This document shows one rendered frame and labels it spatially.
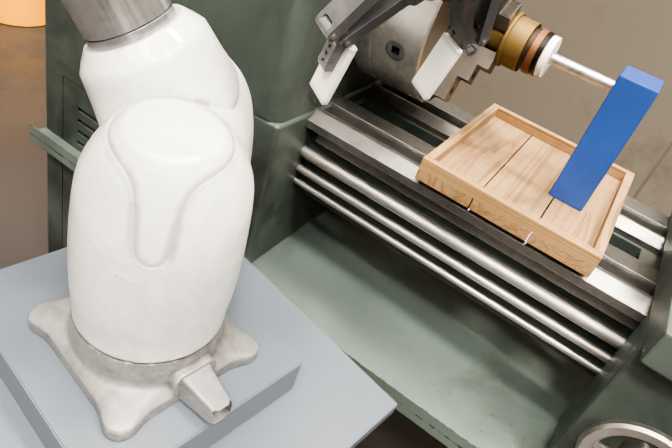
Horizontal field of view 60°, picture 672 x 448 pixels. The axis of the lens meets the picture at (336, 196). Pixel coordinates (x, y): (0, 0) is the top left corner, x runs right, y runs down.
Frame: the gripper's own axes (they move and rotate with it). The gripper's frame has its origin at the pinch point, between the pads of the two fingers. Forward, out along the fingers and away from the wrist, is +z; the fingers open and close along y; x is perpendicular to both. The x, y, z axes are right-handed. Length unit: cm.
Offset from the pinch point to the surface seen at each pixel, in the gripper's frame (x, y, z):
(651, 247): -20, 62, 21
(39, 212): 84, -10, 137
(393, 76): 20.2, 26.4, 18.3
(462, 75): 15.6, 36.0, 13.8
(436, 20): 18.6, 25.9, 5.5
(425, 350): -16, 34, 54
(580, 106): 79, 242, 97
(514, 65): 11.8, 40.8, 8.1
